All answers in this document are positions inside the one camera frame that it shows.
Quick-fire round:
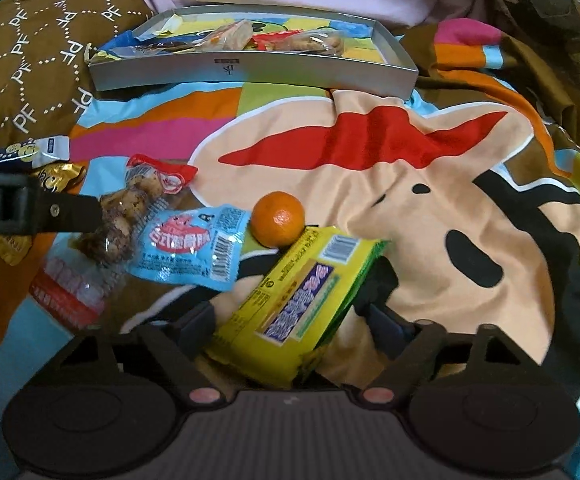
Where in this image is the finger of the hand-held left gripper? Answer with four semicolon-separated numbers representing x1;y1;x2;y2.
34;193;108;234

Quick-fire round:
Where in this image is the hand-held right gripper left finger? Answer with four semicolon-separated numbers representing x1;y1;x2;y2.
63;302;227;407

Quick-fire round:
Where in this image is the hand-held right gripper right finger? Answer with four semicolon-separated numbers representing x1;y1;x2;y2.
360;304;517;406

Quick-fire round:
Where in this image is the dark blue stick packet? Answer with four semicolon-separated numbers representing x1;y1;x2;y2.
0;135;71;174

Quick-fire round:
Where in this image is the clear cookie packet red label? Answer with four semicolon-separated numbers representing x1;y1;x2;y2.
29;154;199;332

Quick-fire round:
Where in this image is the light blue snack packet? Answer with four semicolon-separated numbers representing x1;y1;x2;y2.
129;204;252;294

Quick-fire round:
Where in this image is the yellow green snack packet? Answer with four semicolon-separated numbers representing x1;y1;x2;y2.
205;226;391;391

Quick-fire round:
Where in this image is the tangerine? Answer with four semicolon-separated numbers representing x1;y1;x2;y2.
250;191;306;249

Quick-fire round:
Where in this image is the orange biscuit packet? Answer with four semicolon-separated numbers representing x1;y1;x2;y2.
202;20;255;52

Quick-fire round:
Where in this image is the grey box tray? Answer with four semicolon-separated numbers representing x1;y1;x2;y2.
88;4;419;99

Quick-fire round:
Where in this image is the round cookie packet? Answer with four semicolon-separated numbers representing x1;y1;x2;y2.
280;30;347;57

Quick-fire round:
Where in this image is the gold foil snack packet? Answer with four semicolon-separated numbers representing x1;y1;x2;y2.
0;160;89;267

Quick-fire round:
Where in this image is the colourful printed blanket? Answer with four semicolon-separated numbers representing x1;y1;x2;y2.
0;17;580;480

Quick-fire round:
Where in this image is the cartoon printed tray liner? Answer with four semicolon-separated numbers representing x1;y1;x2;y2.
92;10;391;62

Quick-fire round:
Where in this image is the clear bag of clothes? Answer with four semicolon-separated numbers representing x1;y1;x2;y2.
490;0;580;86

